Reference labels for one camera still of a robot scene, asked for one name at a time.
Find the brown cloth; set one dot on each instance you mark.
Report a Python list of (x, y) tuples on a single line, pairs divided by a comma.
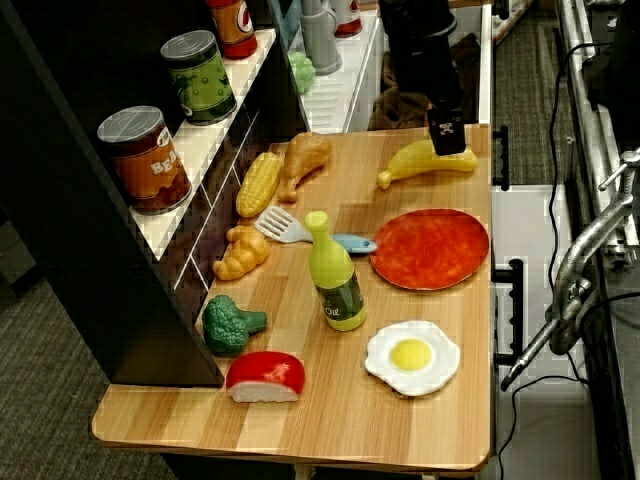
[(400, 112)]

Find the orange toy croissant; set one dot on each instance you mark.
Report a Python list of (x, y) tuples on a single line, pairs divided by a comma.
[(242, 252)]

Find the green toy broccoli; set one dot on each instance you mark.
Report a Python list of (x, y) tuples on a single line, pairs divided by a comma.
[(227, 325)]

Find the aluminium frame rail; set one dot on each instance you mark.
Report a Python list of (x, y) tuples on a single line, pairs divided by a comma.
[(582, 85)]

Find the white toy sink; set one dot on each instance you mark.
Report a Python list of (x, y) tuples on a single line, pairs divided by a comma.
[(330, 105)]

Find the brown toy beans can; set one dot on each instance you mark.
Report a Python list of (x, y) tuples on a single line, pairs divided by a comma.
[(145, 162)]

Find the toy fried egg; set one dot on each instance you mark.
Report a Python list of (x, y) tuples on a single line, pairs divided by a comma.
[(412, 357)]

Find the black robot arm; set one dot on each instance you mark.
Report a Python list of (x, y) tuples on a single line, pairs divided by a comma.
[(417, 17)]

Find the green toy vegetable can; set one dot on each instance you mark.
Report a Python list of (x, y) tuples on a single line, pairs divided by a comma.
[(200, 80)]

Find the yellow toy corn cob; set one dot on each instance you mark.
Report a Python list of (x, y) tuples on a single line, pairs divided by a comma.
[(257, 185)]

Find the grey cup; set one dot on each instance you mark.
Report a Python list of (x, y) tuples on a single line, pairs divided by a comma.
[(320, 40)]

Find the red white toy can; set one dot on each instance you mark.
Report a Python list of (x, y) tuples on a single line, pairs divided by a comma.
[(347, 17)]

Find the orange red toy can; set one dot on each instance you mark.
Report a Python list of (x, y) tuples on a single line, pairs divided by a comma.
[(232, 27)]

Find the red toy tuna sushi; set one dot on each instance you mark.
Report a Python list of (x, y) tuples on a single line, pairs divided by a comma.
[(265, 375)]

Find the brown toy chicken drumstick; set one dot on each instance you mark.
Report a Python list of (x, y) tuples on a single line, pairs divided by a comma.
[(302, 157)]

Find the black toy kitchen shelf unit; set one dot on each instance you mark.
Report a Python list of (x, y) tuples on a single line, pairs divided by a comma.
[(85, 240)]

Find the yellow toy banana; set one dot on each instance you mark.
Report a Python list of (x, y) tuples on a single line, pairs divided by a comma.
[(410, 161)]

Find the light green toy lettuce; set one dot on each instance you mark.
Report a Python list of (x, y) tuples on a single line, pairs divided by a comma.
[(302, 72)]

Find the red orange round plate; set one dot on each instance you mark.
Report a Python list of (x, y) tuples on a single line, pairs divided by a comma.
[(429, 249)]

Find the green toy oil bottle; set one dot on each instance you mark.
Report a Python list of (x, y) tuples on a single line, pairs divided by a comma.
[(336, 280)]

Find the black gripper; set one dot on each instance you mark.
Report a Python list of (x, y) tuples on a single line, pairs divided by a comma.
[(425, 70)]

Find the grey metal clamp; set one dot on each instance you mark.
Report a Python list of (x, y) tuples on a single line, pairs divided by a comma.
[(575, 270)]

